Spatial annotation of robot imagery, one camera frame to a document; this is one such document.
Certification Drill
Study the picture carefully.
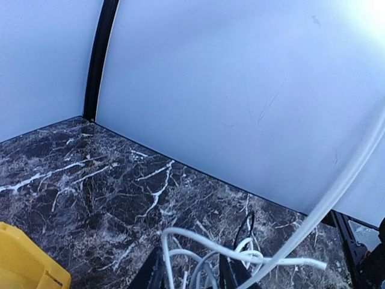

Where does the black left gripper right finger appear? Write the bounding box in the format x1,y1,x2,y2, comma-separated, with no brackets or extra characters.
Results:
219,254,251,289

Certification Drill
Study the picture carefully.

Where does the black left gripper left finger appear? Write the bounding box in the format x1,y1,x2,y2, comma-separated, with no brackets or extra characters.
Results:
128,248,165,289

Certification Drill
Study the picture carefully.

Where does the white cable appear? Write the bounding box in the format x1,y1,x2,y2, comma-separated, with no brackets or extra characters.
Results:
234,114,385,289
161,227,328,289

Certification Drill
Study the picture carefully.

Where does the black cable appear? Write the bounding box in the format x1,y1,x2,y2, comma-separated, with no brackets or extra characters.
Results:
233,210,256,250

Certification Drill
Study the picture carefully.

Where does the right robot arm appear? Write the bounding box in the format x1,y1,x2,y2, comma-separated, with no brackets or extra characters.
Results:
358,219,384,288

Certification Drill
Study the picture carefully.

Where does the right yellow plastic bin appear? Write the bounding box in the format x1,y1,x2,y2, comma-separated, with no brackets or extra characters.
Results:
1,222,72,289

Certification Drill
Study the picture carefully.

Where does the right black frame post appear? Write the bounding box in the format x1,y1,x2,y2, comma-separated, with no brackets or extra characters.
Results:
82,0,120,122

